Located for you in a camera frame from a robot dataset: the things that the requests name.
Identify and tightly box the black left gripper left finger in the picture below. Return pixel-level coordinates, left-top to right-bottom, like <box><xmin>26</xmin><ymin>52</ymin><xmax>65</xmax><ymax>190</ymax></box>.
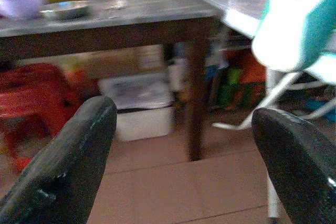
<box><xmin>0</xmin><ymin>95</ymin><xmax>118</xmax><ymax>224</ymax></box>

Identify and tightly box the purple plastic bowl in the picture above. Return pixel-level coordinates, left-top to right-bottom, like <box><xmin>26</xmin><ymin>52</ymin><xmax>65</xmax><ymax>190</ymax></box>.
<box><xmin>0</xmin><ymin>0</ymin><xmax>48</xmax><ymax>20</ymax></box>

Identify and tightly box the dark wood table grey top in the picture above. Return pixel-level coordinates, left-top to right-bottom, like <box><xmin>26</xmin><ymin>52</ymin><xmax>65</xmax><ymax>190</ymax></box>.
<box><xmin>0</xmin><ymin>0</ymin><xmax>219</xmax><ymax>162</ymax></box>

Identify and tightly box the red plastic stool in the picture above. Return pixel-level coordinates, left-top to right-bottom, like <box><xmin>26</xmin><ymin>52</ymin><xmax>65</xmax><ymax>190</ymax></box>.
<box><xmin>0</xmin><ymin>62</ymin><xmax>101</xmax><ymax>173</ymax></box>

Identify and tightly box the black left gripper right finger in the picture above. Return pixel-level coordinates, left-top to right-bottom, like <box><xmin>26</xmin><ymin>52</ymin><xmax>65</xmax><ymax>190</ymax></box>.
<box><xmin>251</xmin><ymin>107</ymin><xmax>336</xmax><ymax>224</ymax></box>

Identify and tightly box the teal ceramic mug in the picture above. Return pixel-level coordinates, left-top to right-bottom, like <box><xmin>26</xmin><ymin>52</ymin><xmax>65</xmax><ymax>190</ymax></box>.
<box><xmin>251</xmin><ymin>0</ymin><xmax>336</xmax><ymax>73</ymax></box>

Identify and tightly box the white folding table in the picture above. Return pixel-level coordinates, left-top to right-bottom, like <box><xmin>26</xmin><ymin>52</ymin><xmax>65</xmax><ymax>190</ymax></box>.
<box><xmin>198</xmin><ymin>0</ymin><xmax>336</xmax><ymax>219</ymax></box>

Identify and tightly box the white storage box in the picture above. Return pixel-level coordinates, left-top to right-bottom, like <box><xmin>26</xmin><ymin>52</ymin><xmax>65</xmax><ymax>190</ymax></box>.
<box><xmin>98</xmin><ymin>73</ymin><xmax>176</xmax><ymax>141</ymax></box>

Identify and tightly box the round steel plate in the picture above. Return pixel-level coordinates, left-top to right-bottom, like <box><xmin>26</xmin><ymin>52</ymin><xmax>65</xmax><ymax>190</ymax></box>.
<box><xmin>39</xmin><ymin>0</ymin><xmax>89</xmax><ymax>21</ymax></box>

